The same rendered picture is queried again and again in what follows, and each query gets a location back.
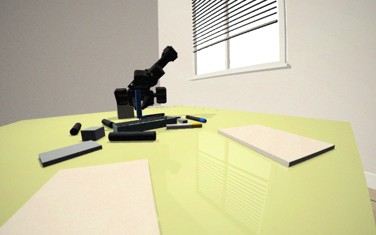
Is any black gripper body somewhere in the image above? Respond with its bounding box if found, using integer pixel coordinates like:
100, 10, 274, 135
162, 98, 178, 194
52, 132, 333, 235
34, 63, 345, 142
114, 85, 166, 105

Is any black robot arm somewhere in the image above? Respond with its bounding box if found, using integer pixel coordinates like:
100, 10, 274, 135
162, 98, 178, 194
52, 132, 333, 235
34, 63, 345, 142
127, 46, 178, 92

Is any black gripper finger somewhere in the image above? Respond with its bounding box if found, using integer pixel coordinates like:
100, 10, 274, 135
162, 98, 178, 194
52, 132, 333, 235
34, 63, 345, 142
127, 91, 136, 110
141, 90, 154, 110

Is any white cylinder with yellow end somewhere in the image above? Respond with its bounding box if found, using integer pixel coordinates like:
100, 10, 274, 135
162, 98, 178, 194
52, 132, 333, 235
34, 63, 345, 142
166, 123, 202, 129

